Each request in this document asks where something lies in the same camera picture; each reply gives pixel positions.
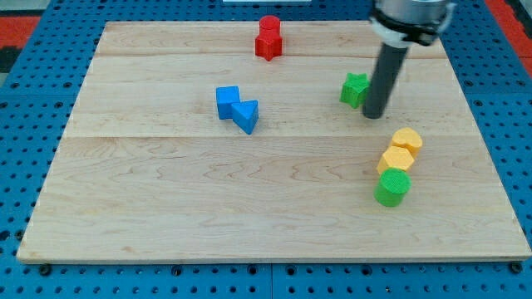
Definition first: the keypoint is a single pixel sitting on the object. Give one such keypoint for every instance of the green star block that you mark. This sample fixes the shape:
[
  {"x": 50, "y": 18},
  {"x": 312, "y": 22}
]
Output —
[{"x": 354, "y": 90}]

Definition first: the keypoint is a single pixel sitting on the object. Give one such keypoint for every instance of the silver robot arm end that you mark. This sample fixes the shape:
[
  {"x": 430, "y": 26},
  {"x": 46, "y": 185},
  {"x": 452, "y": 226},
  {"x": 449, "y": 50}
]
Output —
[{"x": 399, "y": 23}]

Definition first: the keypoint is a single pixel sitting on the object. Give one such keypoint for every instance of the red star block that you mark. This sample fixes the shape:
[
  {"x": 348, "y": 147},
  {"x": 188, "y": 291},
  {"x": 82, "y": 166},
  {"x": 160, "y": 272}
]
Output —
[{"x": 268, "y": 46}]

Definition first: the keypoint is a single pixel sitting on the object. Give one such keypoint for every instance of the blue triangle block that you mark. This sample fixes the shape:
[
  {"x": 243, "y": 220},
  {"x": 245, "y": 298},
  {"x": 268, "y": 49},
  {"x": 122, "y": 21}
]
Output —
[{"x": 245, "y": 115}]

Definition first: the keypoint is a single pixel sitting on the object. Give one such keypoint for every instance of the blue cube block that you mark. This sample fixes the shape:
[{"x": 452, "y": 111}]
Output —
[{"x": 225, "y": 96}]

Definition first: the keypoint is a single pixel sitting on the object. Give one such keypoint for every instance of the light wooden board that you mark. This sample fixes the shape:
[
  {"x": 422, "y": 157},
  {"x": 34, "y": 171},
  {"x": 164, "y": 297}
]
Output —
[{"x": 147, "y": 173}]

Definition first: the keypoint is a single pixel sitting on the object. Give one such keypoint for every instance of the red cylinder block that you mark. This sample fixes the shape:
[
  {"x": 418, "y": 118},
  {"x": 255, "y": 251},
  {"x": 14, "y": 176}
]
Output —
[{"x": 269, "y": 24}]

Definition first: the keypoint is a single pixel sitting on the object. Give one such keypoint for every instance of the yellow hexagon block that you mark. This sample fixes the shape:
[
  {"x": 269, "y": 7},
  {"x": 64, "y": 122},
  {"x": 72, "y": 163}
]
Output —
[{"x": 395, "y": 157}]

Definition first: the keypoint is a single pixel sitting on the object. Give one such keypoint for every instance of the green cylinder block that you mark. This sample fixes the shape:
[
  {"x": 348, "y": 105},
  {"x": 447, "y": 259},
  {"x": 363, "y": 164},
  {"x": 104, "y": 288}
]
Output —
[{"x": 392, "y": 187}]

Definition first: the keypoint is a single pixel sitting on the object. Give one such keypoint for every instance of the yellow heart block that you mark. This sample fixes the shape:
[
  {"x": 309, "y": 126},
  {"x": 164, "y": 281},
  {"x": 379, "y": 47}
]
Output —
[{"x": 409, "y": 139}]

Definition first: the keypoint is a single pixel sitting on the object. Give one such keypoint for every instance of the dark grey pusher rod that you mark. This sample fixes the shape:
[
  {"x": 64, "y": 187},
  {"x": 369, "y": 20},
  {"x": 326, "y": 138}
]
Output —
[{"x": 384, "y": 76}]

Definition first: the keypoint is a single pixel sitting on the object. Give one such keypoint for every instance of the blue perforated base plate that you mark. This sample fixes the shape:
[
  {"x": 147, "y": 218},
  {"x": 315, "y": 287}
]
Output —
[{"x": 41, "y": 88}]

